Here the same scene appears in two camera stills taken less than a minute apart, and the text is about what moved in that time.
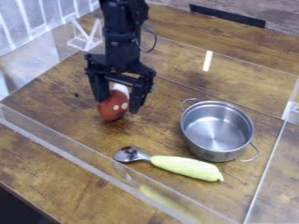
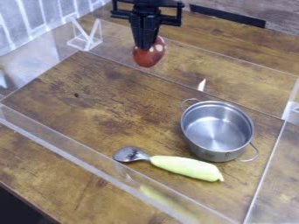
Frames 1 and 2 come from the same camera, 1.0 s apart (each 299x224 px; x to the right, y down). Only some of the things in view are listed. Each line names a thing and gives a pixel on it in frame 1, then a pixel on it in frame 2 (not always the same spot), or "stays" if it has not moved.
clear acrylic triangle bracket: x=86 y=40 stays
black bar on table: x=227 y=16 stays
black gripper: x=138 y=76 to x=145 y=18
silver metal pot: x=218 y=131 stays
